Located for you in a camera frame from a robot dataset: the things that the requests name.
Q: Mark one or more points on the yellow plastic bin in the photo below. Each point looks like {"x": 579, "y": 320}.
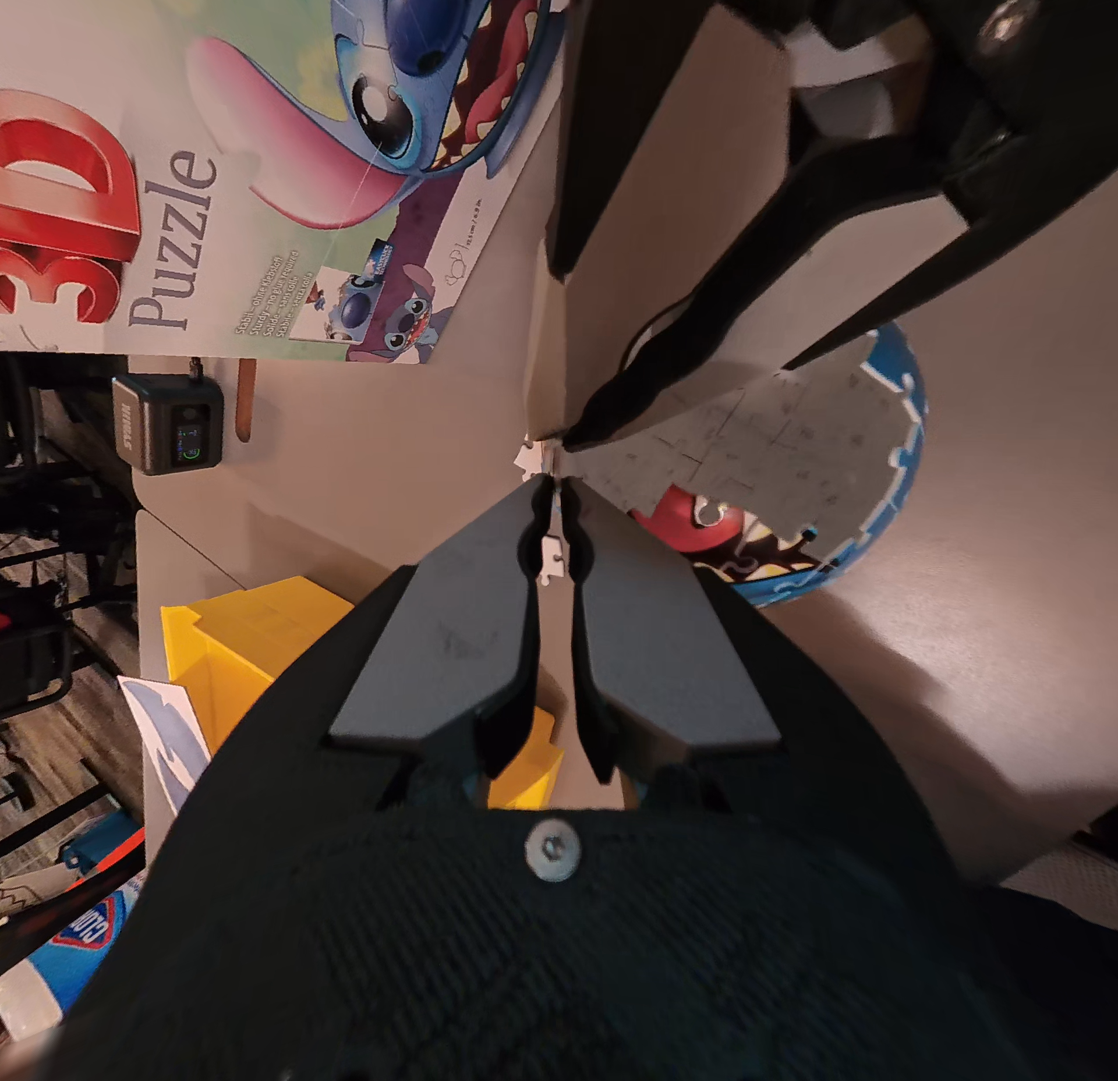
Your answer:
{"x": 236, "y": 644}

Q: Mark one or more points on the thin brown stick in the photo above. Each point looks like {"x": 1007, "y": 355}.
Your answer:
{"x": 245, "y": 400}

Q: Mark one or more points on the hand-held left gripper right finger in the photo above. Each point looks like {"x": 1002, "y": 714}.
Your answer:
{"x": 664, "y": 653}

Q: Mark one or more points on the printed puzzle box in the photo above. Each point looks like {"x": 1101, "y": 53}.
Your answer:
{"x": 218, "y": 138}

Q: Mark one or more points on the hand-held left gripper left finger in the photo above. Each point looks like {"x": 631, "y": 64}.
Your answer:
{"x": 437, "y": 644}

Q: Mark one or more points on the grey power bank with display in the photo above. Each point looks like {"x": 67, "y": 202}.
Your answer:
{"x": 166, "y": 422}

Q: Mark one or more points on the blue puzzle ball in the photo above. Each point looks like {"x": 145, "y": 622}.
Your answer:
{"x": 786, "y": 452}

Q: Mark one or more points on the black office chair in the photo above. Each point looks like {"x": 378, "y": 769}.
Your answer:
{"x": 52, "y": 574}

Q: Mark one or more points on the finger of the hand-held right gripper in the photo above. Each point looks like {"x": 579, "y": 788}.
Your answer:
{"x": 664, "y": 182}
{"x": 812, "y": 286}

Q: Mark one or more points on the white puzzle piece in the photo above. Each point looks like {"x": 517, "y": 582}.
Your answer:
{"x": 528, "y": 454}
{"x": 552, "y": 559}

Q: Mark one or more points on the white sheet with blue shapes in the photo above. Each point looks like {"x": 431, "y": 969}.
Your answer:
{"x": 166, "y": 740}

